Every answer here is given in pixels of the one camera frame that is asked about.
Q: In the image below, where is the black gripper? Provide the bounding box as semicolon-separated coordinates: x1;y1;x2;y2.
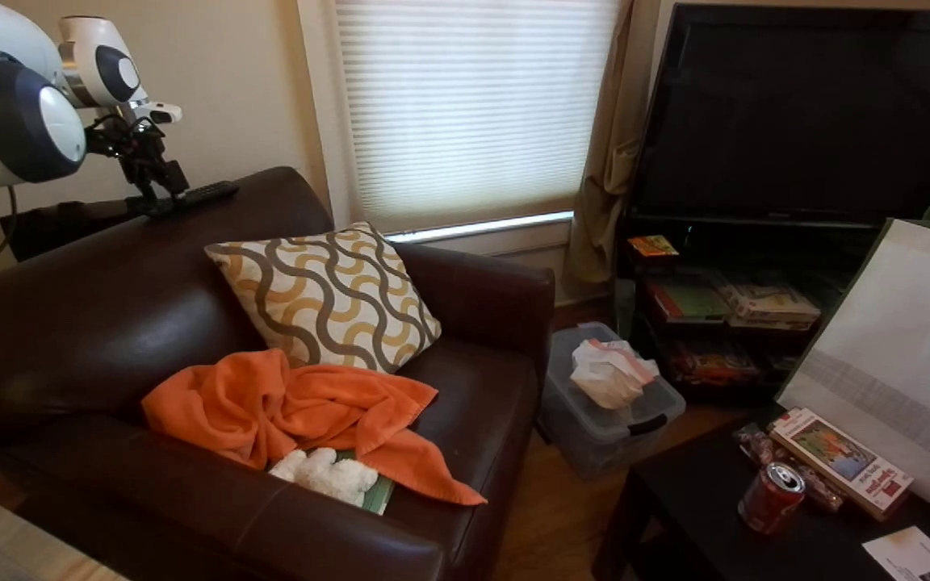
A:
83;99;186;215

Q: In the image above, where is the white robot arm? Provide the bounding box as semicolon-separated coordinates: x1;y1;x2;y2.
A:
0;2;186;214

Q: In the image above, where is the dark brown leather couch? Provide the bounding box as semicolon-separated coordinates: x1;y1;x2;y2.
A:
0;166;556;581

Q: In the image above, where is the patterned throw pillow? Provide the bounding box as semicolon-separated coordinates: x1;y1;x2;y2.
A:
205;221;441;372

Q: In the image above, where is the orange blanket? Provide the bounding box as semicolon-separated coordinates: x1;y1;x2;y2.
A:
143;347;485;508

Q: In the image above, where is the white window blind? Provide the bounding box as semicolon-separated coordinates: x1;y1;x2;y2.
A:
331;0;618;231

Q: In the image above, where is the white plush toy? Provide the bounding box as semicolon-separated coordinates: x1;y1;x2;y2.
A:
270;447;376;508

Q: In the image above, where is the green book under toy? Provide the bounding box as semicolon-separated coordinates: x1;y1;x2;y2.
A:
361;477;395;515

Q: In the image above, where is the beige curtain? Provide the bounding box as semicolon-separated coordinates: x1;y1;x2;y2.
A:
566;0;663;297

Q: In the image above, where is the clear plastic storage bin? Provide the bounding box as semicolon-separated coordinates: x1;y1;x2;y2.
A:
540;324;685;477

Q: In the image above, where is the black tv stand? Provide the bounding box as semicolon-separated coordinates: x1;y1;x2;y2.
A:
615;214;879;403

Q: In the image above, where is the black coffee table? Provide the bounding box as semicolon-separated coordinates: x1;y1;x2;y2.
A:
595;425;930;581

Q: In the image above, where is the black television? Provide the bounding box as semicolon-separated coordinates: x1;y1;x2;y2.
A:
632;2;930;221

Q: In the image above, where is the red soda can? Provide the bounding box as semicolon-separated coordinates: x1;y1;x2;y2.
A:
737;460;804;536

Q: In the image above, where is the colourful game box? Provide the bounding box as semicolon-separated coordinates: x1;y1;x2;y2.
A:
768;409;913;520

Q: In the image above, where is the white tote bag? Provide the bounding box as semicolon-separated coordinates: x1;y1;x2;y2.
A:
779;208;930;500

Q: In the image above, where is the white paper card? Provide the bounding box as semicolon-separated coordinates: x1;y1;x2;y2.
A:
866;526;930;581

